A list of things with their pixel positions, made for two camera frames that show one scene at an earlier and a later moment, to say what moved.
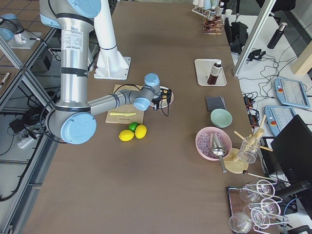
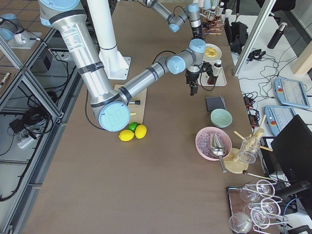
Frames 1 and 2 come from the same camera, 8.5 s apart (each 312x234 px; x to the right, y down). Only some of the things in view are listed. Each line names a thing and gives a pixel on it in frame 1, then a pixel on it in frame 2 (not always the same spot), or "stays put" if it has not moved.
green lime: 132,126 stays put
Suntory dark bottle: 212,13 stays put
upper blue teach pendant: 291,92 stays put
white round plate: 164,102 → 212,52
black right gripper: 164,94 → 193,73
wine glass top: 254,192 stays put
